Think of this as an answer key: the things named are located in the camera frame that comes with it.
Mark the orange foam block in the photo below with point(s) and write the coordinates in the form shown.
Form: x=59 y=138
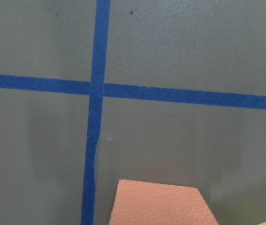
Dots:
x=146 y=203

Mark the blue tape line crosswise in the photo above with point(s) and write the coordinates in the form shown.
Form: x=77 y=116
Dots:
x=135 y=92

